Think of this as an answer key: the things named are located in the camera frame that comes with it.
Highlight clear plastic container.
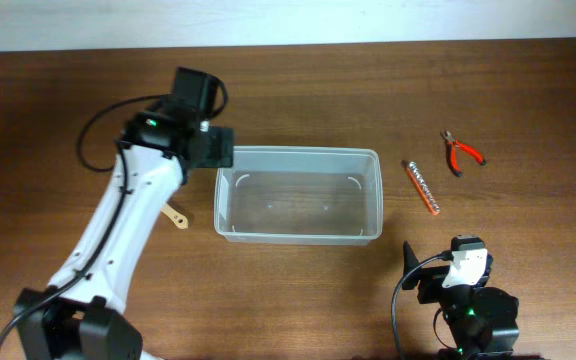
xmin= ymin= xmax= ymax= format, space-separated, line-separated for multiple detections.
xmin=214 ymin=146 xmax=384 ymax=246

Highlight orange socket rail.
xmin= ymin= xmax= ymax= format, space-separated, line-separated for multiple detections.
xmin=404 ymin=161 xmax=440 ymax=216

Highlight red black pliers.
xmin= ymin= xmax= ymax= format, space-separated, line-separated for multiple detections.
xmin=441 ymin=130 xmax=487 ymax=177

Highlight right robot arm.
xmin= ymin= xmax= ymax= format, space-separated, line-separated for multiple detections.
xmin=393 ymin=236 xmax=519 ymax=359

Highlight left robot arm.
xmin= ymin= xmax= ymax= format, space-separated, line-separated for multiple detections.
xmin=0 ymin=94 xmax=234 ymax=360

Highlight orange scraper wooden handle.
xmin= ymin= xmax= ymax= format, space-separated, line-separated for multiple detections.
xmin=161 ymin=203 xmax=189 ymax=230

